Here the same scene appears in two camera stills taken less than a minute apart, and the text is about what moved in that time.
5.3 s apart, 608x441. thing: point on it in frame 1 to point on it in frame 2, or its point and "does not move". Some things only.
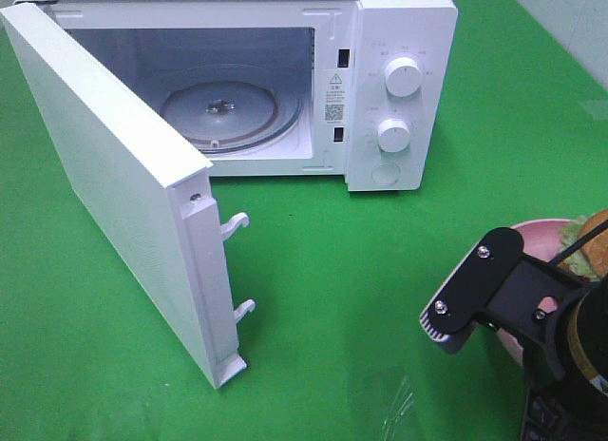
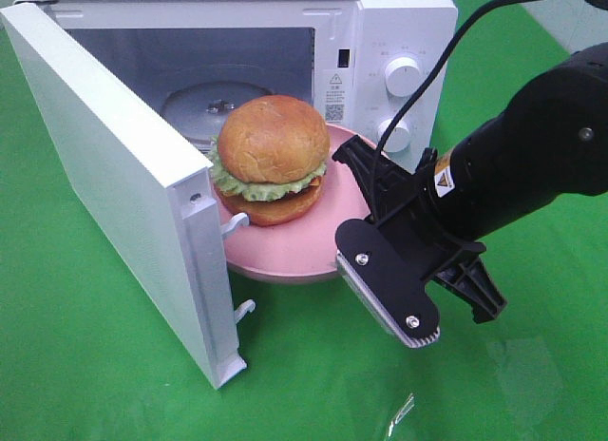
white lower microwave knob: (393, 135) does not move
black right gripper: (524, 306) to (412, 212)
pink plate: (541, 239) to (306, 246)
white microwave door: (149, 190) does not move
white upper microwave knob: (403, 76) does not move
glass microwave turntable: (231, 116) does not move
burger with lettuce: (590, 259) to (269, 160)
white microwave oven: (281, 81) does not move
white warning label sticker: (334, 97) does not move
